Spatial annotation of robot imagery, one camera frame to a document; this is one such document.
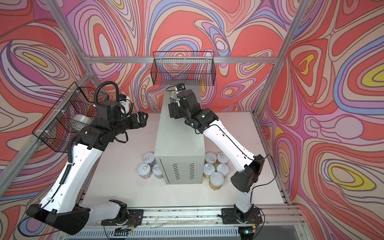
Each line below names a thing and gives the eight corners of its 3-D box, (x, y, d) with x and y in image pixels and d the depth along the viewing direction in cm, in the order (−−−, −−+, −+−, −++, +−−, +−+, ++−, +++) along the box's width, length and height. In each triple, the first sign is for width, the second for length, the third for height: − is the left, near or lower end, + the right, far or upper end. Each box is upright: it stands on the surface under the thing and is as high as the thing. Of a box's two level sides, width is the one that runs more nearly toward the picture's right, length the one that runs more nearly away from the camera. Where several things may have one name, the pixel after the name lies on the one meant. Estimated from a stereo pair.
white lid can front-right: (157, 181, 86) (155, 177, 82) (152, 170, 90) (150, 166, 86) (164, 177, 88) (162, 173, 83) (159, 167, 92) (157, 163, 87)
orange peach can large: (209, 190, 83) (210, 186, 78) (208, 176, 89) (209, 171, 83) (222, 190, 83) (224, 186, 78) (220, 176, 89) (222, 171, 83)
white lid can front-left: (139, 178, 87) (136, 175, 83) (141, 167, 92) (139, 163, 88) (151, 178, 87) (148, 175, 83) (153, 167, 92) (151, 163, 88)
